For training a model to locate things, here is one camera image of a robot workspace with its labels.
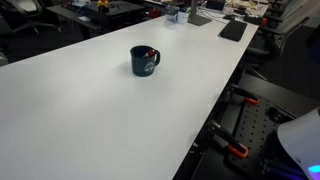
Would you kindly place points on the small red object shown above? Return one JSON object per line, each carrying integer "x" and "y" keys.
{"x": 154, "y": 13}

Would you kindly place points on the small black bracket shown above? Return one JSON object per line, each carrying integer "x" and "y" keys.
{"x": 276, "y": 114}

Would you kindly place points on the grey ceramic bowl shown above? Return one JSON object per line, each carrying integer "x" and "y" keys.
{"x": 170, "y": 12}

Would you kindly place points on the yellow red emergency stop button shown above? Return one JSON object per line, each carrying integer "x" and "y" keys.
{"x": 102, "y": 4}

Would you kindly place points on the black background desk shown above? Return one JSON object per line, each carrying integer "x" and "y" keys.
{"x": 116, "y": 10}

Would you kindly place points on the dark teal mug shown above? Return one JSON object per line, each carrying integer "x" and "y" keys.
{"x": 141, "y": 68}

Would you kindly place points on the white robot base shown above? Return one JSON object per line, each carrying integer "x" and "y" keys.
{"x": 300, "y": 140}

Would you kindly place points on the grey monitor stand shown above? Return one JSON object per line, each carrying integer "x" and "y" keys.
{"x": 198, "y": 19}

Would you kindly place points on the black desk item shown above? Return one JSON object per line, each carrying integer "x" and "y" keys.
{"x": 252, "y": 19}

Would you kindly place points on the black flat pad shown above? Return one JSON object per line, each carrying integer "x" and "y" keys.
{"x": 233, "y": 30}

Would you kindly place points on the grey office chair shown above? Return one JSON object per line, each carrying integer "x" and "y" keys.
{"x": 26, "y": 6}

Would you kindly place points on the black box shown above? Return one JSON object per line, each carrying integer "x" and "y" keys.
{"x": 215, "y": 4}

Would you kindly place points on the black computer mouse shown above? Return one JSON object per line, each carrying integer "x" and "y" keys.
{"x": 228, "y": 17}

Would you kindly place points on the red marker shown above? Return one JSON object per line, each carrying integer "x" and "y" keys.
{"x": 151, "y": 53}

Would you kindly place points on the white mug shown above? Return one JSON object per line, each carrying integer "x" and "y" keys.
{"x": 182, "y": 17}

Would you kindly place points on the black office chair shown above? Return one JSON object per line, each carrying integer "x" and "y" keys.
{"x": 266, "y": 50}

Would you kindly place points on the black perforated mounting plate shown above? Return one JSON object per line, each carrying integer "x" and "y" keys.
{"x": 256, "y": 123}

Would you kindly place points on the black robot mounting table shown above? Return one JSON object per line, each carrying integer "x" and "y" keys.
{"x": 266, "y": 88}

